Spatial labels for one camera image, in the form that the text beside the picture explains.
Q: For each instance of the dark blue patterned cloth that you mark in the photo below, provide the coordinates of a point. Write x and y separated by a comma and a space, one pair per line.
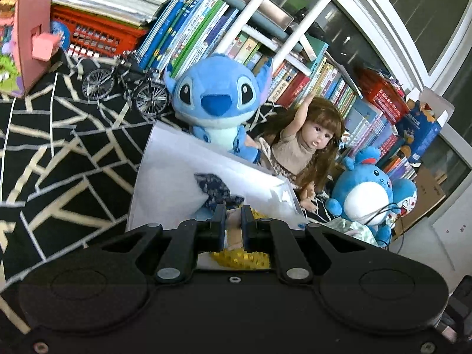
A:
214, 188

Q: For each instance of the light green cloth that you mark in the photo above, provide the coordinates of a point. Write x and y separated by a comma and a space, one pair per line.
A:
350, 228

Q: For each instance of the blue printed carton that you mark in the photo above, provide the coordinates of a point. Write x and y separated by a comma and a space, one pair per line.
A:
424, 129

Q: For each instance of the blue round disc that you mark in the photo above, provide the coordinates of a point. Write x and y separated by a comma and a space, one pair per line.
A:
61, 33

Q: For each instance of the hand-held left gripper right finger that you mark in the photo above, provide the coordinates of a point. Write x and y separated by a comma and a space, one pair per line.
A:
246, 223

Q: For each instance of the white cardboard box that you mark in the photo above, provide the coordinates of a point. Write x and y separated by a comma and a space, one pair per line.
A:
177, 169

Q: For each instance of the silver flat box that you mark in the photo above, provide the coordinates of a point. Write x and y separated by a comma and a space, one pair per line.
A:
258, 2

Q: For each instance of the black blanket with beige lines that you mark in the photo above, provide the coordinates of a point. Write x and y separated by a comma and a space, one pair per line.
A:
55, 155

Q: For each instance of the red basket of packets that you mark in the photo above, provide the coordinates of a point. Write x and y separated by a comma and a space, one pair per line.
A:
383, 96

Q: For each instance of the round blue mouse plush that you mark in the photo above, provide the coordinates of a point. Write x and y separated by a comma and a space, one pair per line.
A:
363, 191

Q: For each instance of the brown-haired baby doll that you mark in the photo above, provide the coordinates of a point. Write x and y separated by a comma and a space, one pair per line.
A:
306, 143

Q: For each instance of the black miniature bicycle model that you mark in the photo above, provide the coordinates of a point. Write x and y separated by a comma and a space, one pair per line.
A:
125, 81

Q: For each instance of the blue alien plush toy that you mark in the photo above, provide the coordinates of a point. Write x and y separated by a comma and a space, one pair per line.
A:
214, 96

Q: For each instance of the red plastic basket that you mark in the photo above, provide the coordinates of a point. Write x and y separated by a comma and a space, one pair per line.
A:
96, 31

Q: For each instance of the row of upright books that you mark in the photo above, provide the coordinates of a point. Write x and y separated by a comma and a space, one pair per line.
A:
239, 44

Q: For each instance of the pink triangular miniature dollhouse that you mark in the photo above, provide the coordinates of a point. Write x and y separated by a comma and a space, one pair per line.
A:
22, 33

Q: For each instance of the brown cardboard box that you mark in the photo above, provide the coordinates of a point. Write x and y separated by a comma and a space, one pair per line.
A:
424, 191

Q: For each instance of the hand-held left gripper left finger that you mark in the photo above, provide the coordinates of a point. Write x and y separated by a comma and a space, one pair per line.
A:
220, 222

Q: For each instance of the blue robot cat plush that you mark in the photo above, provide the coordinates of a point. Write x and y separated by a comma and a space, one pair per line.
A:
403, 195

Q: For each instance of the white rack pole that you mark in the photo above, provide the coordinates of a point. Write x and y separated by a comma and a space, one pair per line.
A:
306, 25
250, 11

